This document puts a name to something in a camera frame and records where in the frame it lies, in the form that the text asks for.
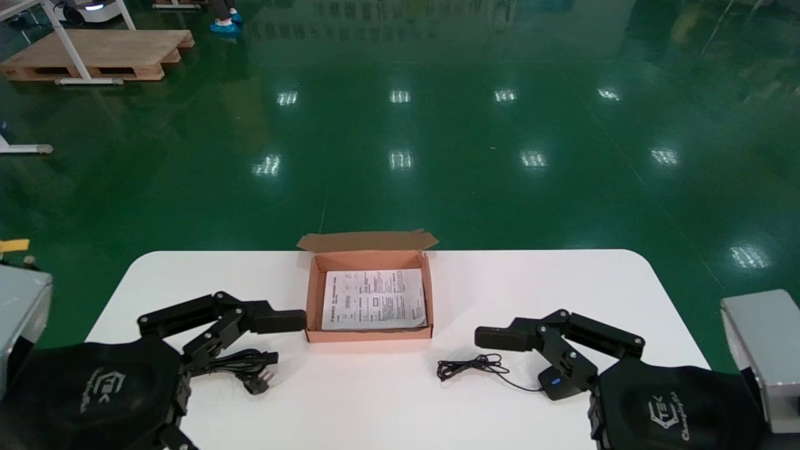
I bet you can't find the white printed instruction sheet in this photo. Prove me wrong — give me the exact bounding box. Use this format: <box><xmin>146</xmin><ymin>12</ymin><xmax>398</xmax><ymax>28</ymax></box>
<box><xmin>321</xmin><ymin>269</ymin><xmax>428</xmax><ymax>332</ymax></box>

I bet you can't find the black cloth-covered right gripper body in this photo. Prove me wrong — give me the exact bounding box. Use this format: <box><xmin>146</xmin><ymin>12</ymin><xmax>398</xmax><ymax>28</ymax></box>
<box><xmin>590</xmin><ymin>360</ymin><xmax>773</xmax><ymax>450</ymax></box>

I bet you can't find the white metal table frame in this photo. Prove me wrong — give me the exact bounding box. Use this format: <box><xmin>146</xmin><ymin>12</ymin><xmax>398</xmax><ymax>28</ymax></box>
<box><xmin>0</xmin><ymin>0</ymin><xmax>136</xmax><ymax>86</ymax></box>

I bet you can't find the black wired computer mouse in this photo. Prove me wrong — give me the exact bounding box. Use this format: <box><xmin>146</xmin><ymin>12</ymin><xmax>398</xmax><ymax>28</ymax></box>
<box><xmin>436</xmin><ymin>354</ymin><xmax>594</xmax><ymax>402</ymax></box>

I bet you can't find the brown cardboard storage box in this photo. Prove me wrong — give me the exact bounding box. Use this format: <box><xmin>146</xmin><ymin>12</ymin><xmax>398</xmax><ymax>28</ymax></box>
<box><xmin>295</xmin><ymin>229</ymin><xmax>439</xmax><ymax>343</ymax></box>

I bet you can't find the black cloth-covered left gripper body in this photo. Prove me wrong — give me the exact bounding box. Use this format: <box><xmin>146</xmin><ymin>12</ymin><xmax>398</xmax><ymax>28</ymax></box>
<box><xmin>0</xmin><ymin>339</ymin><xmax>191</xmax><ymax>450</ymax></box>

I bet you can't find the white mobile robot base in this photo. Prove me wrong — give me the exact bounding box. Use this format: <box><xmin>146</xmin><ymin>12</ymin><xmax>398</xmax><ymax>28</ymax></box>
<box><xmin>53</xmin><ymin>0</ymin><xmax>123</xmax><ymax>24</ymax></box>

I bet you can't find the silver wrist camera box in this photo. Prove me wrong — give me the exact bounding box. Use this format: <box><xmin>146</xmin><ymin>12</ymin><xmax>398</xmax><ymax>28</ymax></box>
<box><xmin>0</xmin><ymin>262</ymin><xmax>54</xmax><ymax>379</ymax></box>
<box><xmin>721</xmin><ymin>289</ymin><xmax>800</xmax><ymax>435</ymax></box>

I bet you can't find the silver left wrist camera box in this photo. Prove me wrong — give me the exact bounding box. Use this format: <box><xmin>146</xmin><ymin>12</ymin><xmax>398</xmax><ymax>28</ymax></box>
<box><xmin>0</xmin><ymin>262</ymin><xmax>54</xmax><ymax>379</ymax></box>

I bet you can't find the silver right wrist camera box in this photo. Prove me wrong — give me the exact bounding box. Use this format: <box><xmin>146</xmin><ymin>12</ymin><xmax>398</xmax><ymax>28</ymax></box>
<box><xmin>721</xmin><ymin>289</ymin><xmax>800</xmax><ymax>435</ymax></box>

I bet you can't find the white metal table foot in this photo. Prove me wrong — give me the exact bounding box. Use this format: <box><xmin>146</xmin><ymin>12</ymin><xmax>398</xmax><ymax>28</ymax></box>
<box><xmin>0</xmin><ymin>134</ymin><xmax>54</xmax><ymax>155</ymax></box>

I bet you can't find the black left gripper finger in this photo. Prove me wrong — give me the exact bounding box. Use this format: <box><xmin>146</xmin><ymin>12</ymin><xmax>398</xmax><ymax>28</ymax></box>
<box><xmin>153</xmin><ymin>420</ymin><xmax>199</xmax><ymax>450</ymax></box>
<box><xmin>137</xmin><ymin>291</ymin><xmax>308</xmax><ymax>377</ymax></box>

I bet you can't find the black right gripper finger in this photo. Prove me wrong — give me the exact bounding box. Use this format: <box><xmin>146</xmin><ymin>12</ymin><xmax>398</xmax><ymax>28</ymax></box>
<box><xmin>474</xmin><ymin>309</ymin><xmax>646</xmax><ymax>393</ymax></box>

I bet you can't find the large wooden pallet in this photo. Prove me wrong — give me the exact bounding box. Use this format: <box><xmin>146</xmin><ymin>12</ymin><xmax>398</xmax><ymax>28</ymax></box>
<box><xmin>0</xmin><ymin>28</ymin><xmax>195</xmax><ymax>83</ymax></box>

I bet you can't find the black power cable with plug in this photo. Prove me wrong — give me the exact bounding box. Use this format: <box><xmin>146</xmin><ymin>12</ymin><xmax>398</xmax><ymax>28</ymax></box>
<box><xmin>187</xmin><ymin>349</ymin><xmax>279</xmax><ymax>396</ymax></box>

